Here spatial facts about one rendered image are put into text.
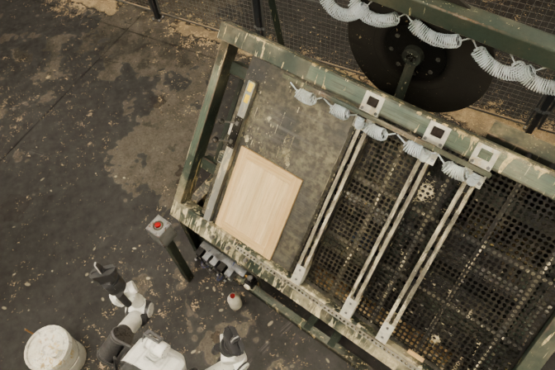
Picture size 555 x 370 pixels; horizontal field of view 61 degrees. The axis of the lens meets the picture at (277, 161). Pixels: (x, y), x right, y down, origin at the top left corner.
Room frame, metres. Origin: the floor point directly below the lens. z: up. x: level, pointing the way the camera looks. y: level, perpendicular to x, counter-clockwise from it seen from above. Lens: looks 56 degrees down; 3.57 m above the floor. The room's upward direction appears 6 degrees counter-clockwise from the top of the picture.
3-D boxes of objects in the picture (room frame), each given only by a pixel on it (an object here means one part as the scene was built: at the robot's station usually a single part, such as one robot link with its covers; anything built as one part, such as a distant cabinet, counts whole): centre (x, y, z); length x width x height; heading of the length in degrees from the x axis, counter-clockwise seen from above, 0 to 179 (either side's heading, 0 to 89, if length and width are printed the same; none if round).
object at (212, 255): (1.16, 0.42, 0.69); 0.50 x 0.14 x 0.24; 49
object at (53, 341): (0.87, 1.67, 0.24); 0.32 x 0.30 x 0.47; 59
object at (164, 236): (1.39, 0.79, 0.84); 0.12 x 0.12 x 0.18; 49
